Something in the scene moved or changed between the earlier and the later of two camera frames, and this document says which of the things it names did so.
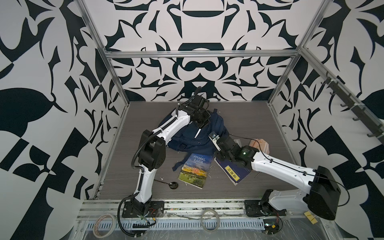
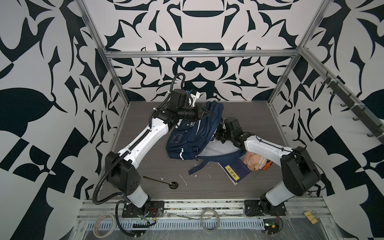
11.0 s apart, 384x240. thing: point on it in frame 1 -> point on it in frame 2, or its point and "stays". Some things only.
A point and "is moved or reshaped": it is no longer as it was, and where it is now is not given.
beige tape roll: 96,225 stays
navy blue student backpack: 168,118 is moved or reshaped
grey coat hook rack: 361,114 stays
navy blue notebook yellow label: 234,173 stays
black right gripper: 217,154 -> 219,128
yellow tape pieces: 313,220 stays
